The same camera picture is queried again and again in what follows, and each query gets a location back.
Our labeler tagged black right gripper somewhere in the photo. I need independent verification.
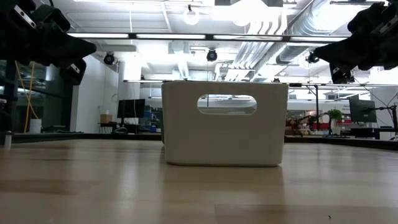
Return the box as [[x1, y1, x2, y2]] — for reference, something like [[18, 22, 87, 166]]
[[313, 0, 398, 85]]

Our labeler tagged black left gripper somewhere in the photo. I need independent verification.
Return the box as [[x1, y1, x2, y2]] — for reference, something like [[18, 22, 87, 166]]
[[12, 0, 97, 86]]

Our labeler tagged black monitor on arm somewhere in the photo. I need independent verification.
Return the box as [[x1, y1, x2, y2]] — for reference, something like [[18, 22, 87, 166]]
[[348, 98, 377, 123]]

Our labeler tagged white plastic bin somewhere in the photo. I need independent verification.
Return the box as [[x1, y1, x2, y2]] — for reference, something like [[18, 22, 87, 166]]
[[160, 80, 289, 167]]

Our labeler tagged green plant in white vase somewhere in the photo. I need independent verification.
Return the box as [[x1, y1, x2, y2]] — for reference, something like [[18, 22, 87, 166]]
[[327, 108, 343, 136]]

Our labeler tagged white bucket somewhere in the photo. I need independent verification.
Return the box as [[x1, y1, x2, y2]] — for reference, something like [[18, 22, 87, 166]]
[[29, 118, 42, 135]]

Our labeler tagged black computer monitor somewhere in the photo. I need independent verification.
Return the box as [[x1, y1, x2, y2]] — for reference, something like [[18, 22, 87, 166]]
[[117, 98, 146, 119]]

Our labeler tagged white globe ceiling lamp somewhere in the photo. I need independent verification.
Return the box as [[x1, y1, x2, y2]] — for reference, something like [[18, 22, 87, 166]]
[[183, 8, 201, 26]]

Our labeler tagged black bar with light strips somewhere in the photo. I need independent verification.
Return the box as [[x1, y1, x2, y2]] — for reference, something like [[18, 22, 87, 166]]
[[67, 32, 348, 43]]

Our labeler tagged silver ventilation duct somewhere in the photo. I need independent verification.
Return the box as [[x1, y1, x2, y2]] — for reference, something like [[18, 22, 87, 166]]
[[275, 0, 351, 65]]

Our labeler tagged yellow hanging cable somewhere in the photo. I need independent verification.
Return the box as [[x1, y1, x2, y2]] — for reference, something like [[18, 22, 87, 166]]
[[14, 60, 40, 134]]

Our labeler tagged black aluminium table frame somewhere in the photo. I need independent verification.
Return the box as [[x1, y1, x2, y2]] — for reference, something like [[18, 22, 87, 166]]
[[12, 132, 398, 152]]

